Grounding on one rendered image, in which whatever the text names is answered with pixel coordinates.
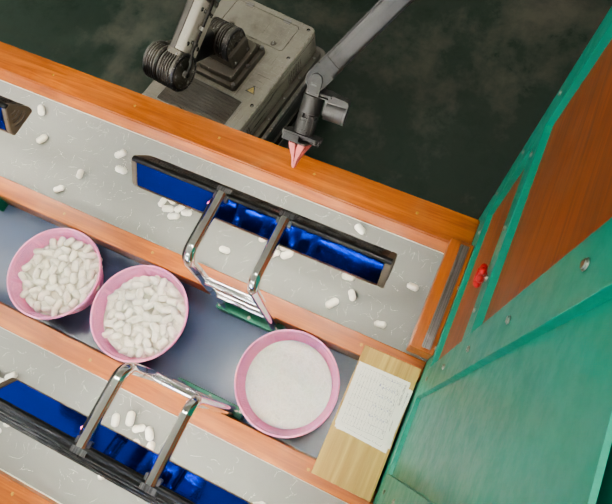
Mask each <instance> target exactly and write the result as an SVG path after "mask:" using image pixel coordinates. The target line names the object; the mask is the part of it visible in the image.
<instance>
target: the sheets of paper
mask: <svg viewBox="0 0 612 504"><path fill-rule="evenodd" d="M410 384H411V383H410V382H407V381H405V380H403V379H400V378H398V377H396V376H393V375H391V374H389V373H386V372H384V371H382V370H379V369H377V368H375V367H372V366H370V365H368V364H365V363H363V362H361V361H359V364H358V365H357V368H356V371H355V373H354V376H353V378H352V381H351V383H350V386H349V388H348V391H347V393H346V396H345V398H344V401H343V403H342V406H341V408H340V411H339V413H338V416H337V418H336V421H335V423H336V424H335V427H336V428H337V429H340V430H342V431H344V432H346V433H348V434H350V435H352V436H354V437H356V438H358V439H359V440H361V441H363V442H365V443H367V444H369V445H371V446H373V447H374V448H376V449H378V450H380V451H382V452H384V453H386V452H387V450H388V449H390V447H391V444H392V440H393V437H394V434H395V431H396V429H397V427H398V425H399V422H400V420H401V418H402V415H403V413H404V411H405V408H406V406H407V404H408V402H409V399H410V397H411V395H412V392H413V391H412V390H410V389H409V387H410Z"/></svg>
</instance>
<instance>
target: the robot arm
mask: <svg viewBox="0 0 612 504"><path fill-rule="evenodd" d="M413 1H414V0H379V1H378V2H377V3H376V4H375V5H374V6H373V7H372V8H371V9H370V10H369V11H368V12H367V13H366V14H365V15H364V16H363V17H362V18H361V19H360V20H359V21H358V22H357V23H356V24H355V25H354V26H353V27H352V28H351V29H350V30H349V31H348V32H347V34H346V35H345V36H344V37H343V38H342V39H341V40H340V41H339V42H338V43H337V44H336V45H335V46H334V47H333V48H332V49H331V50H330V51H329V52H328V53H327V54H326V55H325V56H324V57H323V58H322V59H321V60H320V61H318V62H317V63H316V64H315V65H314V66H313V67H312V68H311V69H310V70H309V71H308V73H307V74H306V78H305V81H306V84H307V89H306V92H304V95H303V98H302V102H301V105H300V109H299V112H298V116H297V119H296V123H295V126H294V127H292V126H289V127H285V128H283V130H282V138H284V139H286V140H289V148H290V153H291V165H292V168H295V167H296V165H297V164H298V162H299V160H300V159H301V157H302V156H303V155H304V154H305V153H306V152H307V150H308V149H309V148H310V147H311V145H313V146H316V147H320V144H321V143H322V141H323V138H321V137H319V136H316V135H314V133H315V129H316V126H317V123H318V119H319V116H320V113H321V109H322V106H323V103H324V100H325V104H324V107H323V110H322V116H323V120H326V121H329V122H332V123H335V124H337V125H340V126H343V125H344V124H345V121H346V118H347V115H348V112H349V108H350V104H351V101H350V99H348V98H346V97H343V96H341V95H339V94H337V93H335V92H333V91H330V90H328V89H325V88H326V86H327V85H328V84H329V83H330V82H331V81H332V80H333V79H334V78H335V77H336V76H337V75H338V74H339V73H340V72H341V71H342V70H343V69H344V68H345V67H346V66H347V65H348V64H349V63H350V62H352V60H353V59H354V58H355V57H356V56H357V55H358V54H359V53H360V52H362V51H363V50H364V49H365V48H366V47H367V46H368V45H369V44H370V43H371V42H372V41H373V40H374V39H375V38H376V37H377V36H378V35H379V34H380V33H381V32H382V31H383V30H384V29H385V28H386V27H387V26H388V25H389V24H390V23H391V22H392V21H394V20H395V19H396V18H397V17H398V16H399V15H400V14H401V13H402V12H403V11H404V10H405V9H406V8H407V7H408V6H409V5H410V4H411V3H412V2H413Z"/></svg>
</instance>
